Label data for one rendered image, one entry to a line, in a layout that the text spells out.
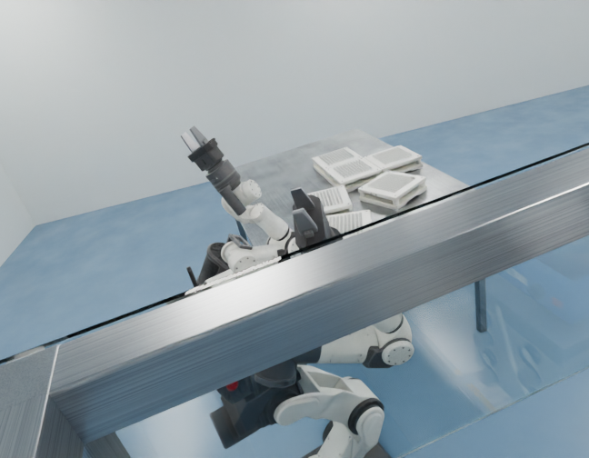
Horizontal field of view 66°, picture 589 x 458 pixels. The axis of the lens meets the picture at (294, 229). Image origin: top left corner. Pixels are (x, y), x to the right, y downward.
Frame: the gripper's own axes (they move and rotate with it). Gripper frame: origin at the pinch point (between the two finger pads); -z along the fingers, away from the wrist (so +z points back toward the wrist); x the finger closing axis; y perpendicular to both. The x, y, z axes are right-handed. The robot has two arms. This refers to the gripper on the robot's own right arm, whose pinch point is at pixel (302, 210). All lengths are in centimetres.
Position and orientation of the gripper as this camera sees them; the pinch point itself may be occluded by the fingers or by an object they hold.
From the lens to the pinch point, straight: 80.4
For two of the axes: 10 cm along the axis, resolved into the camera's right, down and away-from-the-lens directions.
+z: 3.4, 5.7, 7.5
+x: -0.7, -7.8, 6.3
